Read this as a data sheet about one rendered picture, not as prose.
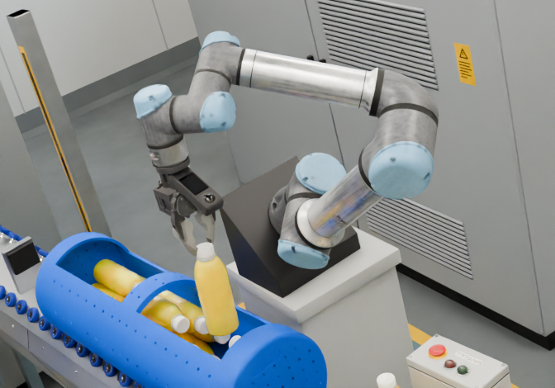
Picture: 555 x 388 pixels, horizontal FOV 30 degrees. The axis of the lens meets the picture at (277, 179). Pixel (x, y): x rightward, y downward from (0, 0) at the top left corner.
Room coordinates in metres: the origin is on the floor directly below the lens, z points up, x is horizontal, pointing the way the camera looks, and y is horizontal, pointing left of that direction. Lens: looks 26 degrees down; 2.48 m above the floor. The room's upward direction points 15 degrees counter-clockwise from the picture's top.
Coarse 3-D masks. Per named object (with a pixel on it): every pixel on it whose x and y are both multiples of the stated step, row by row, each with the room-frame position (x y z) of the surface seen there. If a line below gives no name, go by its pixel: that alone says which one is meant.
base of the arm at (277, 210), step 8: (280, 192) 2.22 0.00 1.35; (272, 200) 2.24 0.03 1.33; (280, 200) 2.21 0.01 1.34; (272, 208) 2.21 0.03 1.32; (280, 208) 2.18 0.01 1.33; (272, 216) 2.20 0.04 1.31; (280, 216) 2.17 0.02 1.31; (272, 224) 2.20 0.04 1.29; (280, 224) 2.17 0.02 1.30; (280, 232) 2.18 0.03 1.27
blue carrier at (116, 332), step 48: (96, 240) 2.56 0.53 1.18; (48, 288) 2.40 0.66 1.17; (96, 288) 2.25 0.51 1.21; (144, 288) 2.15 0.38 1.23; (192, 288) 2.29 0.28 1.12; (96, 336) 2.17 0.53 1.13; (144, 336) 2.02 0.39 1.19; (240, 336) 2.13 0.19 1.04; (288, 336) 1.83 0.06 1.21; (144, 384) 2.02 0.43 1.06; (192, 384) 1.83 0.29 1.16; (240, 384) 1.75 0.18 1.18; (288, 384) 1.81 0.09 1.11
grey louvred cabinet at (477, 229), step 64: (192, 0) 4.89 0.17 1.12; (256, 0) 4.33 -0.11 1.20; (320, 0) 3.87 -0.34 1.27; (384, 0) 3.52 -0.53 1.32; (448, 0) 3.20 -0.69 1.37; (512, 0) 3.07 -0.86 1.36; (384, 64) 3.58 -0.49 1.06; (448, 64) 3.26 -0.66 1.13; (512, 64) 3.05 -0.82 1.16; (256, 128) 4.62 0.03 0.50; (320, 128) 4.09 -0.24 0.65; (448, 128) 3.31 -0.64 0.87; (512, 128) 3.04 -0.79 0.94; (448, 192) 3.37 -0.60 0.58; (512, 192) 3.06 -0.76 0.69; (448, 256) 3.43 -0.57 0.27; (512, 256) 3.11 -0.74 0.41; (512, 320) 3.22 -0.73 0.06
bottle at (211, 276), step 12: (204, 264) 1.87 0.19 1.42; (216, 264) 1.87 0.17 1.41; (204, 276) 1.86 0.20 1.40; (216, 276) 1.86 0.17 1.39; (204, 288) 1.86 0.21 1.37; (216, 288) 1.85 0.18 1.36; (228, 288) 1.87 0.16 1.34; (204, 300) 1.86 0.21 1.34; (216, 300) 1.85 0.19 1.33; (228, 300) 1.86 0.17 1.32; (204, 312) 1.87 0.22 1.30; (216, 312) 1.85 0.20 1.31; (228, 312) 1.85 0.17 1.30; (216, 324) 1.85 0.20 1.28; (228, 324) 1.85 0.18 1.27
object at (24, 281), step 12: (24, 240) 2.89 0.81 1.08; (12, 252) 2.85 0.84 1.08; (24, 252) 2.86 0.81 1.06; (36, 252) 2.88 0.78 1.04; (12, 264) 2.83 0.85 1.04; (24, 264) 2.85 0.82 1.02; (36, 264) 2.89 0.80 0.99; (12, 276) 2.84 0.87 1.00; (24, 276) 2.86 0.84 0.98; (36, 276) 2.88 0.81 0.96; (24, 288) 2.85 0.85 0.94
